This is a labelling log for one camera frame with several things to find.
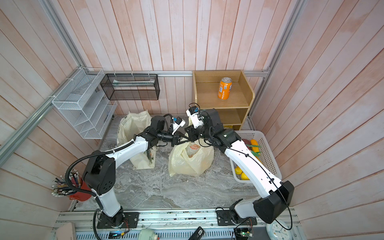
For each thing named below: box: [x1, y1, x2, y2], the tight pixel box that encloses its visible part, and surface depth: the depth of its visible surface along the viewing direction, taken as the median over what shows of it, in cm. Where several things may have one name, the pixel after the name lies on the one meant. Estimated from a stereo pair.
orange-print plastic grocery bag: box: [168, 139, 215, 178], surface depth 78 cm
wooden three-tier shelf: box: [192, 70, 255, 130], surface depth 88 cm
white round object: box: [138, 228, 156, 240], surface depth 67 cm
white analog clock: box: [266, 219, 293, 240], surface depth 69 cm
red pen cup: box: [51, 169, 92, 202], surface depth 73 cm
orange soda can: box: [218, 77, 233, 100], surface depth 80 cm
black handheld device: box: [188, 226, 205, 240], surface depth 69 cm
